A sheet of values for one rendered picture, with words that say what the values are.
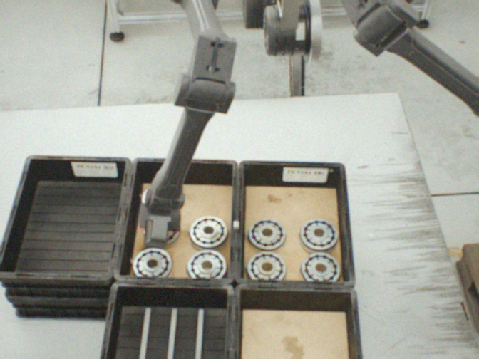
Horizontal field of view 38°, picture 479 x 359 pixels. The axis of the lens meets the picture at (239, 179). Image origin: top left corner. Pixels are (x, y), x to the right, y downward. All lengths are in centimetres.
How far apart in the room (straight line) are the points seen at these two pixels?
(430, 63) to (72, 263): 106
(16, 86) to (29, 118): 120
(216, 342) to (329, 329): 29
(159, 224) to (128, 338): 31
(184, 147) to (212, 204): 55
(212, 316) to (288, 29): 81
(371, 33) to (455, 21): 272
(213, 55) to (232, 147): 98
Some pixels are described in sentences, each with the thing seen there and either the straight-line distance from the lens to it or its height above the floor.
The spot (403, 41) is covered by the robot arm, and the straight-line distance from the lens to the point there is 139.
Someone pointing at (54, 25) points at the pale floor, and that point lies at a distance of 397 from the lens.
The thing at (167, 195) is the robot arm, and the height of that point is 116.
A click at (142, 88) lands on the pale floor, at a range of 351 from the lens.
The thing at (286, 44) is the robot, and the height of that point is 114.
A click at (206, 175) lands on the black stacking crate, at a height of 87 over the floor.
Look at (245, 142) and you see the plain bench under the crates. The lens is 229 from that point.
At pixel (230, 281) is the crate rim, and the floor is 93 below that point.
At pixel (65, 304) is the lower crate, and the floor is 80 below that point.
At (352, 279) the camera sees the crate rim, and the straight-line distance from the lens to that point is 174.
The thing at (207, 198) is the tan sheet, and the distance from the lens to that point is 198.
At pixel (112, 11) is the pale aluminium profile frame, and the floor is 17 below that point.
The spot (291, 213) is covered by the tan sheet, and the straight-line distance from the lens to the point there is 196.
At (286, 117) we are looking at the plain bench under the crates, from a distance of 238.
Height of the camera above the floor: 241
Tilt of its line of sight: 51 degrees down
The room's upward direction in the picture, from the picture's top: 1 degrees clockwise
